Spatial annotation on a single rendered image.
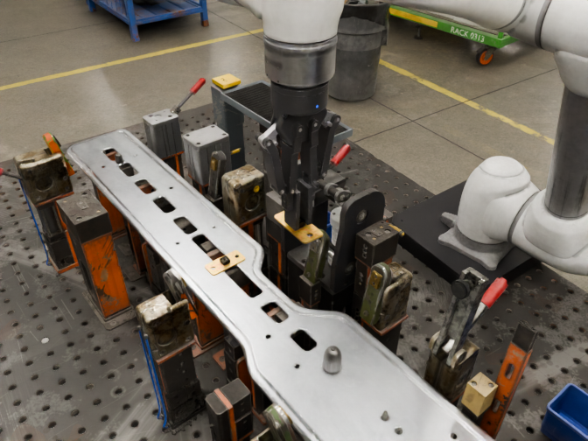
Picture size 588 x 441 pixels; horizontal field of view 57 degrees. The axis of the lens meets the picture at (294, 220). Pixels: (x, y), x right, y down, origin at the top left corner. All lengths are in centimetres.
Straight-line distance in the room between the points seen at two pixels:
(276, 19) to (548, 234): 94
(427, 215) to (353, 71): 246
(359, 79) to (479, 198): 270
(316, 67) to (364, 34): 329
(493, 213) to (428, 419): 71
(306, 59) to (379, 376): 55
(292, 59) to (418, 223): 110
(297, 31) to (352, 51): 335
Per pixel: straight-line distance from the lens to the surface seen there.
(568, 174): 127
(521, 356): 87
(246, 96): 147
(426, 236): 165
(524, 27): 107
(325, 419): 91
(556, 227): 139
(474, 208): 152
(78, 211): 134
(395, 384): 96
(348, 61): 403
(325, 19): 65
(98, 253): 137
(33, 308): 163
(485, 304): 95
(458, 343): 92
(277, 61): 67
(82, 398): 138
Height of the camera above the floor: 177
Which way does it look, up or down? 38 degrees down
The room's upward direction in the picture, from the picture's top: straight up
